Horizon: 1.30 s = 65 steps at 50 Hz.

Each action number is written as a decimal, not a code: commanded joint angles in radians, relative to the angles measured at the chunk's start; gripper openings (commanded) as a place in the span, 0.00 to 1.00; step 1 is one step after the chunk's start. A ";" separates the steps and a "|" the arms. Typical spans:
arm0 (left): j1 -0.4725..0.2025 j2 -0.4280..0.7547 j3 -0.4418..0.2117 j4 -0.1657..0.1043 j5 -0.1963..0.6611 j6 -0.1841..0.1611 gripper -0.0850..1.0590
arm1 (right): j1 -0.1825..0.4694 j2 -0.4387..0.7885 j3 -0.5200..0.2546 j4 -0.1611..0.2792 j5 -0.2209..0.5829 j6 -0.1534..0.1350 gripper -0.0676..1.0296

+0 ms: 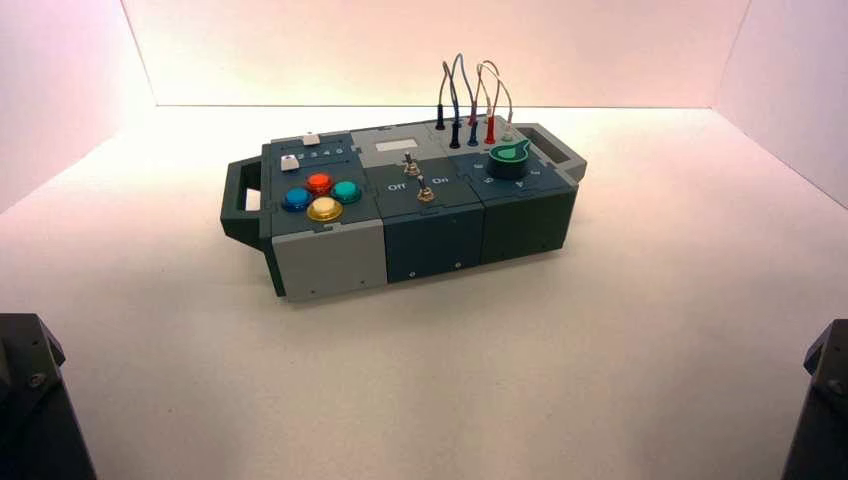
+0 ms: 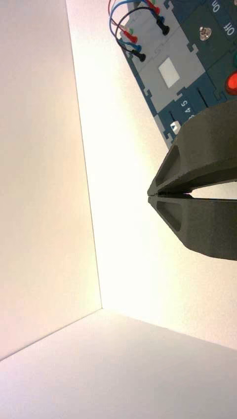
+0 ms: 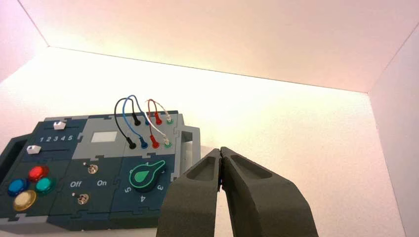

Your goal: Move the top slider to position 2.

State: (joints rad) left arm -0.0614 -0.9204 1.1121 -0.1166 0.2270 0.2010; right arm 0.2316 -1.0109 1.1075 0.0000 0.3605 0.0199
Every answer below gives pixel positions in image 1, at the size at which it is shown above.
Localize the dark green grey control box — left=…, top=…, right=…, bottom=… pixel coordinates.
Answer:
left=220, top=121, right=588, bottom=304

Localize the green round push button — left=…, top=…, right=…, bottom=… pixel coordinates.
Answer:
left=330, top=180, right=363, bottom=205

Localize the yellow round push button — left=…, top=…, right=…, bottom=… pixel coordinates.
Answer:
left=306, top=196, right=344, bottom=224

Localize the green black rotary knob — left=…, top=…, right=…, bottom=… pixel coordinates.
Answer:
left=488, top=139, right=533, bottom=181

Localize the blue round push button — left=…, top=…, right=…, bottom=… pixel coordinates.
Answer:
left=282, top=187, right=313, bottom=214

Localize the grey cable with blue plugs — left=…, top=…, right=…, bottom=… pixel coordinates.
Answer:
left=450, top=52, right=480, bottom=148

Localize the grey cable with black plugs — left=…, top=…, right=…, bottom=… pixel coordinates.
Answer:
left=435, top=60, right=462, bottom=150

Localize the pink cable with red plugs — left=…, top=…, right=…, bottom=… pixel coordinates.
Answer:
left=470, top=62, right=498, bottom=146

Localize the white cable with green plug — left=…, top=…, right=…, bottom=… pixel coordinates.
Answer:
left=482, top=59, right=515, bottom=142

